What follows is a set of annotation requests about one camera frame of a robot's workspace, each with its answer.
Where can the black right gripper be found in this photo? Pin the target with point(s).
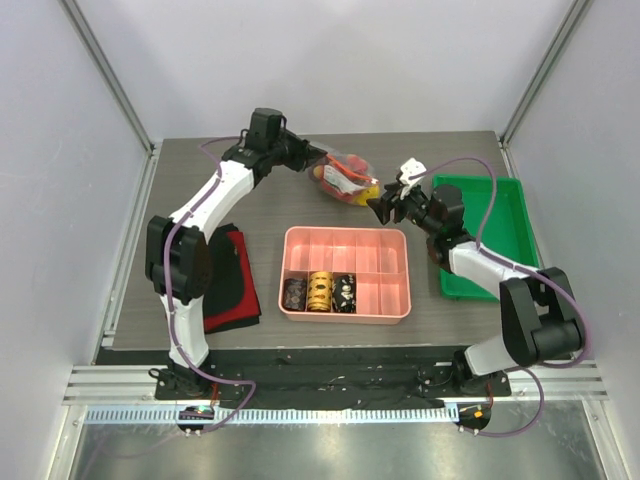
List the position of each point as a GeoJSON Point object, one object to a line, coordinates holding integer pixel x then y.
{"type": "Point", "coordinates": [396, 204]}

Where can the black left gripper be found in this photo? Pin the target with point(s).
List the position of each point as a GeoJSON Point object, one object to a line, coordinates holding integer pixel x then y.
{"type": "Point", "coordinates": [305, 153]}

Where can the clear zip bag orange seal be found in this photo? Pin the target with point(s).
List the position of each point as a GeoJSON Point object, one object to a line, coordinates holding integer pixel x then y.
{"type": "Point", "coordinates": [342, 175]}

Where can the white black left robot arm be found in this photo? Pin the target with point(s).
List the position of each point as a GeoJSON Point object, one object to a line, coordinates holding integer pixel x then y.
{"type": "Point", "coordinates": [177, 259]}

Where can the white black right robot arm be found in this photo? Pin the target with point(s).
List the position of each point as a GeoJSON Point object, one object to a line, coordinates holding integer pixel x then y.
{"type": "Point", "coordinates": [540, 320]}

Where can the yellow fake fruit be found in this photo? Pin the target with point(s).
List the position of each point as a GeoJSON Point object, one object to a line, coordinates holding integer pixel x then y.
{"type": "Point", "coordinates": [362, 197]}

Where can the pink divided organizer tray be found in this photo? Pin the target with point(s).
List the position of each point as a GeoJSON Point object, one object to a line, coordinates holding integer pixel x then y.
{"type": "Point", "coordinates": [377, 259]}

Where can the black white patterned tape roll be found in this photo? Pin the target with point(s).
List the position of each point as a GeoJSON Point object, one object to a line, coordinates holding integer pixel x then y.
{"type": "Point", "coordinates": [344, 294]}

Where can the gold patterned tape roll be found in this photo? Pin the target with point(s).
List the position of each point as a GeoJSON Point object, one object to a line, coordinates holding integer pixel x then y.
{"type": "Point", "coordinates": [319, 292]}

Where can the green plastic bin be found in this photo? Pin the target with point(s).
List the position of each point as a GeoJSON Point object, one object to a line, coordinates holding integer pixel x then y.
{"type": "Point", "coordinates": [508, 230]}

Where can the dark patterned tape roll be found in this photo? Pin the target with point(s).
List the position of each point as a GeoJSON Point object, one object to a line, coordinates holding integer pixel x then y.
{"type": "Point", "coordinates": [294, 294]}

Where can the red cloth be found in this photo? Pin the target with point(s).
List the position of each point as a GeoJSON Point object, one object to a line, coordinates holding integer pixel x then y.
{"type": "Point", "coordinates": [231, 301]}

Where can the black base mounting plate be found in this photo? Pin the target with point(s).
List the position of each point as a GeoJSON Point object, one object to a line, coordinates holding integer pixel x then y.
{"type": "Point", "coordinates": [298, 386]}

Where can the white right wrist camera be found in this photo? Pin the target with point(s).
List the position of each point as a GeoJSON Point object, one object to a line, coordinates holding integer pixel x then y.
{"type": "Point", "coordinates": [410, 175]}

